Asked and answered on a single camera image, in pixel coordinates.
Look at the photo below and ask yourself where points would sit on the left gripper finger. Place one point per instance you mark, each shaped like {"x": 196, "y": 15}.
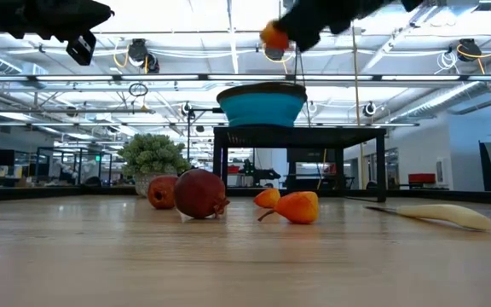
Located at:
{"x": 88, "y": 12}
{"x": 94, "y": 27}

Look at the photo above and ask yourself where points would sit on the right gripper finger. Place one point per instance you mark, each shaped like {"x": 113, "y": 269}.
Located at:
{"x": 308, "y": 38}
{"x": 311, "y": 15}

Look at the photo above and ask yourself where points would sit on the orange tangerine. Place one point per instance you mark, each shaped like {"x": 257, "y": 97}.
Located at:
{"x": 273, "y": 37}

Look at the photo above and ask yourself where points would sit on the blue collapsible bowl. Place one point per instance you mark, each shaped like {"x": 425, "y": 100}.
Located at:
{"x": 262, "y": 111}

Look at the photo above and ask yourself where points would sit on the small orange pear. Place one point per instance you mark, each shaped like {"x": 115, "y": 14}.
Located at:
{"x": 267, "y": 198}
{"x": 296, "y": 209}

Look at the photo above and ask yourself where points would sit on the pale yellow banana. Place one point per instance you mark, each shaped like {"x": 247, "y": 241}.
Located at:
{"x": 446, "y": 213}

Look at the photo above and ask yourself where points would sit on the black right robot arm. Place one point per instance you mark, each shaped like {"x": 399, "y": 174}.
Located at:
{"x": 411, "y": 4}

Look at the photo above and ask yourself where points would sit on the black background robot arm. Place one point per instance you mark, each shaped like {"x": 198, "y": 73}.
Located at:
{"x": 256, "y": 174}

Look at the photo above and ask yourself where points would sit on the small black ceiling reel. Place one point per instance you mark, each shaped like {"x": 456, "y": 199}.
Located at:
{"x": 186, "y": 108}
{"x": 370, "y": 108}

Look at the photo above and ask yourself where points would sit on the black mesh metal shelf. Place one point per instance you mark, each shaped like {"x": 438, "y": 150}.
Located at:
{"x": 296, "y": 136}

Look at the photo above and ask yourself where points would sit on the green potted plant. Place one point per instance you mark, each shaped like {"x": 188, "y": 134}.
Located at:
{"x": 151, "y": 155}

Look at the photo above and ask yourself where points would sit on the red box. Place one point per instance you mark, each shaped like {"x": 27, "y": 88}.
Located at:
{"x": 421, "y": 178}

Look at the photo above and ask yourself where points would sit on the black workstation frame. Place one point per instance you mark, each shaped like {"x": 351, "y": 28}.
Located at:
{"x": 75, "y": 149}

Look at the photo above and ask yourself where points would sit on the black metal table frame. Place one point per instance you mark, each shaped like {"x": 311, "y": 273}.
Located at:
{"x": 58, "y": 194}

